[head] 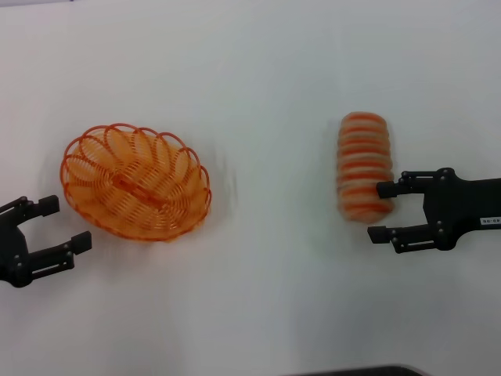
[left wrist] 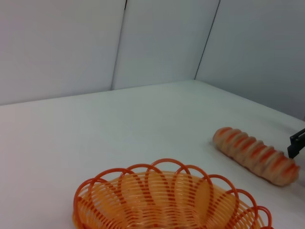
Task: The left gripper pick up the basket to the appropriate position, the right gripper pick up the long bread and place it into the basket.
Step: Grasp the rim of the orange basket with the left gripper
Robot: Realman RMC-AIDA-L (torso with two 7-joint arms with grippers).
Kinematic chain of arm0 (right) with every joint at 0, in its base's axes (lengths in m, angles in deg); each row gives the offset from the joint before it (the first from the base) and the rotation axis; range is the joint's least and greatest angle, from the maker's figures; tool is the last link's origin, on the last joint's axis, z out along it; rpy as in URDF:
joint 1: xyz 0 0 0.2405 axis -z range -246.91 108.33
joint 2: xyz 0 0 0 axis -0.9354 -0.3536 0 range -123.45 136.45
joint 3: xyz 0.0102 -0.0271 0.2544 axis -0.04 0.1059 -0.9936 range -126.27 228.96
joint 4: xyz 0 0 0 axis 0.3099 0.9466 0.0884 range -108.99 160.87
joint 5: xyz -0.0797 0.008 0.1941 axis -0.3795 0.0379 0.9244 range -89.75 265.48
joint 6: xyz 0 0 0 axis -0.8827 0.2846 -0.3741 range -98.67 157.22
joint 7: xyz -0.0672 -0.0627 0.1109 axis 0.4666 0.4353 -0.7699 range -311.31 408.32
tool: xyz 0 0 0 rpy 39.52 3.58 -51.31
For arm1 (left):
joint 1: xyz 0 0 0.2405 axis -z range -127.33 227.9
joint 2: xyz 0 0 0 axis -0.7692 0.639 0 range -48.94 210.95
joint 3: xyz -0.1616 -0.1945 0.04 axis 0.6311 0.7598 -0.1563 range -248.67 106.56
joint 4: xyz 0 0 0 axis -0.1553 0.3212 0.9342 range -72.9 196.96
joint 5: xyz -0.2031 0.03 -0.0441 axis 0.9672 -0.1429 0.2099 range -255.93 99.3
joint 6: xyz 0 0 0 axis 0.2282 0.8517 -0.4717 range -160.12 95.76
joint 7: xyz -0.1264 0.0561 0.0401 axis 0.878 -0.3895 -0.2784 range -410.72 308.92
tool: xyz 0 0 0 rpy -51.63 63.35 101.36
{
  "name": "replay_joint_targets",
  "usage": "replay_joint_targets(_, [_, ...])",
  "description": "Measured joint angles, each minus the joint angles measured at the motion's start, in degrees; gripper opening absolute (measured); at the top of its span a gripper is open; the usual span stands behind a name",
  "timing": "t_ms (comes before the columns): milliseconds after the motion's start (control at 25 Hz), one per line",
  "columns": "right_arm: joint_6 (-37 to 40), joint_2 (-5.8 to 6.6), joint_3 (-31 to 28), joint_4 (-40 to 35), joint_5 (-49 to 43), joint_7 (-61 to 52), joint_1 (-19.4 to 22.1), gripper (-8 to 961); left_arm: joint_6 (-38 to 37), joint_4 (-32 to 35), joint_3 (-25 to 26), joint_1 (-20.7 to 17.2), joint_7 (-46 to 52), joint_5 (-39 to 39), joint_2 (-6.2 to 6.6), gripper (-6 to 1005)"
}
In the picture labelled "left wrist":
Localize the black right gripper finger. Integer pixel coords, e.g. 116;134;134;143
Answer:
287;128;305;159

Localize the orange striped bread loaf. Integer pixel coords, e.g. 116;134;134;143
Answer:
213;127;301;187

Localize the orange wire basket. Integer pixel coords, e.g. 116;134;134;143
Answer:
72;157;273;229

